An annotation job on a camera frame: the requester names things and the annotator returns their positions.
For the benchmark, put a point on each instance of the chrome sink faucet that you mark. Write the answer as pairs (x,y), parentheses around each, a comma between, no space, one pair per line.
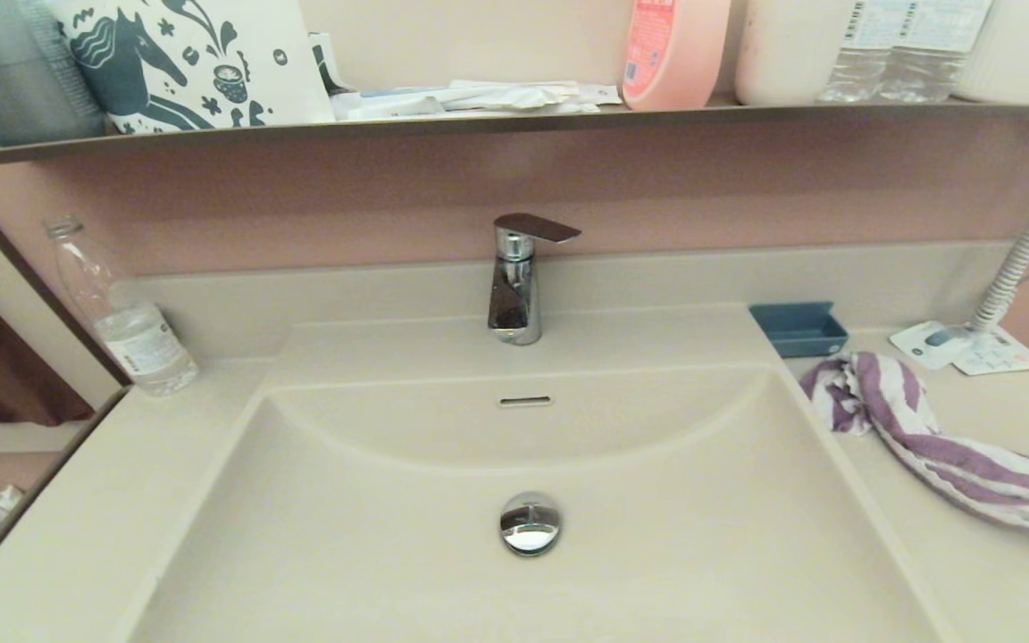
(514,295)

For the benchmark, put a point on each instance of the purple white striped towel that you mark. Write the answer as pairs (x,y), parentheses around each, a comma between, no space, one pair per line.
(925,438)

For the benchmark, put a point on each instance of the white ceramic sink basin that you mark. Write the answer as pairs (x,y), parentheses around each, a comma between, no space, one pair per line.
(657,500)

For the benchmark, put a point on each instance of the chrome drain stopper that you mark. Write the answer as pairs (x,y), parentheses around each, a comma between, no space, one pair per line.
(531,527)

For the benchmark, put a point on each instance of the white packets on shelf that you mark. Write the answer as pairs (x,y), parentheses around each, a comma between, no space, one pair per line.
(514,95)

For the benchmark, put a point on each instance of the small white packet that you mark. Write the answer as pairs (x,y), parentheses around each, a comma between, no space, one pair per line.
(602,95)

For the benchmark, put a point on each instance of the white sachet packet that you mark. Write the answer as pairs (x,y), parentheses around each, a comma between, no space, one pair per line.
(389,109)

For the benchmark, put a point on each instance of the blue plastic soap tray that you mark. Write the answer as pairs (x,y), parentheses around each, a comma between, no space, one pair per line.
(798,338)

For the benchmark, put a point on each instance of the pink plastic bottle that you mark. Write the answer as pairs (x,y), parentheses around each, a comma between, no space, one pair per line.
(684,62)

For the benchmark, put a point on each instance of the white bag with horse print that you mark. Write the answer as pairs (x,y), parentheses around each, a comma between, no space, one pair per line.
(282,80)

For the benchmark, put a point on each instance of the clear bottle with white label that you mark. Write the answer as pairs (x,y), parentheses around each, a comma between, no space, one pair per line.
(144,344)

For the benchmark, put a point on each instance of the large white plastic jug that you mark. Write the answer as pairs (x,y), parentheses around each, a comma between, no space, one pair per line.
(782,54)

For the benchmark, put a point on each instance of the white card with grey spot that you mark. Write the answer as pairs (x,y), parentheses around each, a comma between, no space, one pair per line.
(912,344)

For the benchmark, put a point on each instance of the clear plastic water bottle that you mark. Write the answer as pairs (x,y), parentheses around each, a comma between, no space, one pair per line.
(854,76)
(930,58)

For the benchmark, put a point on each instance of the grey translucent container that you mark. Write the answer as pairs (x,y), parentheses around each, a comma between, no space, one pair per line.
(23,89)

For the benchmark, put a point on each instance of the white kettle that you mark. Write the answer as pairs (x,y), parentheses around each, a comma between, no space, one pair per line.
(1015,54)

